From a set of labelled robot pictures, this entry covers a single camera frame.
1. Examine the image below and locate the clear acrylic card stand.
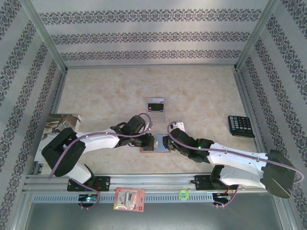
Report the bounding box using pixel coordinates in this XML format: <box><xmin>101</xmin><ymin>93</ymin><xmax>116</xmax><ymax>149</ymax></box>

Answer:
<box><xmin>145</xmin><ymin>97</ymin><xmax>167</xmax><ymax>123</ymax></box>

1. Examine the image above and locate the black calculator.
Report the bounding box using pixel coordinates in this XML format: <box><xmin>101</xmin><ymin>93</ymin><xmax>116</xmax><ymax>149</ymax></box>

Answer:
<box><xmin>227</xmin><ymin>115</ymin><xmax>255</xmax><ymax>138</ymax></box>

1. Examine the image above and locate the red blister pack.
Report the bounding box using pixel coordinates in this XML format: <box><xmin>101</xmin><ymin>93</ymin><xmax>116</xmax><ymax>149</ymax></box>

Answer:
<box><xmin>113</xmin><ymin>187</ymin><xmax>146</xmax><ymax>212</ymax></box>

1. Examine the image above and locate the left circuit board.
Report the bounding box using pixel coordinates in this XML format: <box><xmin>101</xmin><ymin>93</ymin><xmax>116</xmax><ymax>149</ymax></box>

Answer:
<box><xmin>78</xmin><ymin>194</ymin><xmax>99</xmax><ymax>202</ymax></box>

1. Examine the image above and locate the book with bread cover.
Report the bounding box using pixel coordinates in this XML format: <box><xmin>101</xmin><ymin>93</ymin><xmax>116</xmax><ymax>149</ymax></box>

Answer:
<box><xmin>34</xmin><ymin>113</ymin><xmax>82</xmax><ymax>162</ymax></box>

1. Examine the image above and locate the aluminium mounting rail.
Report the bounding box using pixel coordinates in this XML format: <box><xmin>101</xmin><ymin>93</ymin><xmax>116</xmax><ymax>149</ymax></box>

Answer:
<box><xmin>23</xmin><ymin>173</ymin><xmax>281</xmax><ymax>192</ymax></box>

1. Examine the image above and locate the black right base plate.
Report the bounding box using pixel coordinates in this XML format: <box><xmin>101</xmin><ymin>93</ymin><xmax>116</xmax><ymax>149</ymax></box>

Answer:
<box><xmin>194</xmin><ymin>174</ymin><xmax>243</xmax><ymax>192</ymax></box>

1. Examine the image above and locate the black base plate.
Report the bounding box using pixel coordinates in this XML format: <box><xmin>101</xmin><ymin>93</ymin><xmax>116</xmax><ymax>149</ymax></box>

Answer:
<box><xmin>194</xmin><ymin>174</ymin><xmax>243</xmax><ymax>192</ymax></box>
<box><xmin>67</xmin><ymin>175</ymin><xmax>111</xmax><ymax>192</ymax></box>

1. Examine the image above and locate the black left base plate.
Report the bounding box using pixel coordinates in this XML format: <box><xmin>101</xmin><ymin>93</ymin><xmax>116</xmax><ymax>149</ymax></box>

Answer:
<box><xmin>67</xmin><ymin>175</ymin><xmax>111</xmax><ymax>192</ymax></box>

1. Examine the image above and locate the grey slotted cable duct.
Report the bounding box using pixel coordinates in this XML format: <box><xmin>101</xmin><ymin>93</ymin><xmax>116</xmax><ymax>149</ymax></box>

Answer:
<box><xmin>32</xmin><ymin>193</ymin><xmax>214</xmax><ymax>203</ymax></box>

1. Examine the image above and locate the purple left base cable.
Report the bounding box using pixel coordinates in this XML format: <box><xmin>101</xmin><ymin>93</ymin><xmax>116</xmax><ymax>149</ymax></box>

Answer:
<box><xmin>71</xmin><ymin>183</ymin><xmax>103</xmax><ymax>210</ymax></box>

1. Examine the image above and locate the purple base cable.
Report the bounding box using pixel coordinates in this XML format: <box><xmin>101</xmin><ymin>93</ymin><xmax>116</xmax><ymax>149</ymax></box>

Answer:
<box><xmin>71</xmin><ymin>183</ymin><xmax>103</xmax><ymax>210</ymax></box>
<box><xmin>214</xmin><ymin>183</ymin><xmax>243</xmax><ymax>208</ymax></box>

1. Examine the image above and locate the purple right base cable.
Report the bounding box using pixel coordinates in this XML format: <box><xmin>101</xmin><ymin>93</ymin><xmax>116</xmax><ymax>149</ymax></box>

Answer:
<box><xmin>214</xmin><ymin>183</ymin><xmax>243</xmax><ymax>208</ymax></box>

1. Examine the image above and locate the aluminium back rail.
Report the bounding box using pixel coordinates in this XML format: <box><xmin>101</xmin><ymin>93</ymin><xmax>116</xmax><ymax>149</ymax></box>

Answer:
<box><xmin>64</xmin><ymin>64</ymin><xmax>238</xmax><ymax>70</ymax></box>

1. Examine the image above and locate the aluminium side rail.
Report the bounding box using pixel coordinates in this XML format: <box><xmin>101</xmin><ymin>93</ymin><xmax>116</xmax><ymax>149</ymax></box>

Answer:
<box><xmin>49</xmin><ymin>70</ymin><xmax>69</xmax><ymax>115</ymax></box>
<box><xmin>232</xmin><ymin>68</ymin><xmax>281</xmax><ymax>174</ymax></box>

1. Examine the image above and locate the aluminium frame post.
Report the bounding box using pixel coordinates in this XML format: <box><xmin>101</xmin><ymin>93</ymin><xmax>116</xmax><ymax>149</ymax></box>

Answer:
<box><xmin>234</xmin><ymin>0</ymin><xmax>282</xmax><ymax>72</ymax></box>
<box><xmin>18</xmin><ymin>0</ymin><xmax>69</xmax><ymax>72</ymax></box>

